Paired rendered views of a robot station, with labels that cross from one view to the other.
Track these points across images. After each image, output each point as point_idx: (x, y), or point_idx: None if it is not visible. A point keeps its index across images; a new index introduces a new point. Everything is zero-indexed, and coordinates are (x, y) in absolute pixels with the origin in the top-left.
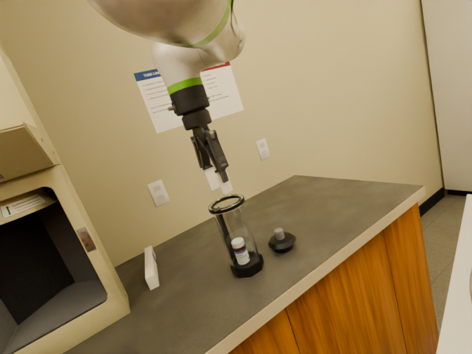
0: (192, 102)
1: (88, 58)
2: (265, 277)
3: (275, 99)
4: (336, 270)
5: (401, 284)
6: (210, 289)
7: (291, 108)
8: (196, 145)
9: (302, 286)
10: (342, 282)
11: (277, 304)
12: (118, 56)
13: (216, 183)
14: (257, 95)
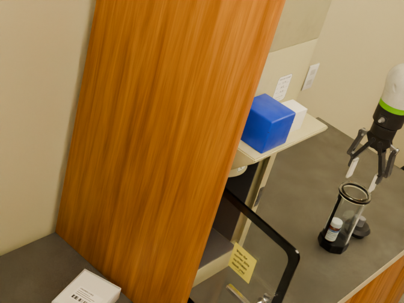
0: (399, 125)
1: None
2: (352, 257)
3: (353, 15)
4: None
5: (398, 280)
6: (307, 255)
7: (358, 29)
8: (366, 143)
9: (380, 271)
10: (383, 272)
11: (368, 280)
12: None
13: (352, 171)
14: (342, 8)
